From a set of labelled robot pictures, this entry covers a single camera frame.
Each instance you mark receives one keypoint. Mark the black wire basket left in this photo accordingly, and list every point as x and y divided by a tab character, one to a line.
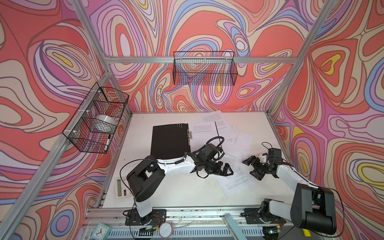
100	114

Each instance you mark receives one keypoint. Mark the pink white calculator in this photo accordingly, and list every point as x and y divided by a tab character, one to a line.
121	188

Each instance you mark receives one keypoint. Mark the orange black file folder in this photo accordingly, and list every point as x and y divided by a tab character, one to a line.
172	141

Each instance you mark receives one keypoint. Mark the white tape roll in basket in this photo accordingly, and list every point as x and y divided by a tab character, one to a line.
105	124

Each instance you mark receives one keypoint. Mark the grey metal bar front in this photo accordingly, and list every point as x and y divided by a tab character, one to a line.
233	227

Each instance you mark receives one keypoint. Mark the black wire basket back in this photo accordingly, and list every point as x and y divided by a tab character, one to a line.
204	68

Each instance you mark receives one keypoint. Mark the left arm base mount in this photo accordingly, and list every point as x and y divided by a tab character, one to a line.
155	218

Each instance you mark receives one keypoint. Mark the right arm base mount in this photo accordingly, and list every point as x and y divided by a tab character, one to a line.
260	216

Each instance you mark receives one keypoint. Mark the printed paper sheet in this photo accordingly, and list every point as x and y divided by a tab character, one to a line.
200	133
218	118
240	180
236	147

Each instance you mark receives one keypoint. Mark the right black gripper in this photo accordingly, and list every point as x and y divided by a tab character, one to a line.
256	160

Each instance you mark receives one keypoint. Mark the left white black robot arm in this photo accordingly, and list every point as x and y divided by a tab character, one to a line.
146	177

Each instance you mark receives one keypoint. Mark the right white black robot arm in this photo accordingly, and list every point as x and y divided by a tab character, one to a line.
313	207

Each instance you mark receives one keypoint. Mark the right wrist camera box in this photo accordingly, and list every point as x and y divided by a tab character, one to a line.
272	152

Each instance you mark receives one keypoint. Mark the black wire basket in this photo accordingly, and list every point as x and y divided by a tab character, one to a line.
204	68
100	114

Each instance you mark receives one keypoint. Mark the pink tape roll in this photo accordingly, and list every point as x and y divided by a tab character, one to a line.
166	230

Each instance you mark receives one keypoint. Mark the yellow marker pen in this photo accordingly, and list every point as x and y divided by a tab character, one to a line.
307	233

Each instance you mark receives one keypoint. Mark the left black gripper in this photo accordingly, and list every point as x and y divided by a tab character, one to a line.
219	171

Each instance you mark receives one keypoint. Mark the green alarm clock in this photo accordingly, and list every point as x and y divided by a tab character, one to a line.
101	232

